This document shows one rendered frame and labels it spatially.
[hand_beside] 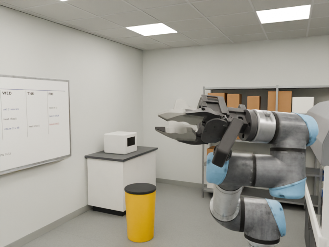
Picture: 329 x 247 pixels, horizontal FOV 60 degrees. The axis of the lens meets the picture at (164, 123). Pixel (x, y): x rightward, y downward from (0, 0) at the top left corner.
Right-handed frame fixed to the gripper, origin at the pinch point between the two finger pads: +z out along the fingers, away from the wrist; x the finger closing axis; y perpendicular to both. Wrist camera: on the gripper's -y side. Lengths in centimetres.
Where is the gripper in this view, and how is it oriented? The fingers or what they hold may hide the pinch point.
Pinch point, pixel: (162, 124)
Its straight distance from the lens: 59.3
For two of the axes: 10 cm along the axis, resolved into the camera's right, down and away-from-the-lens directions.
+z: -9.8, -0.8, -1.8
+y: -0.7, -6.9, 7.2
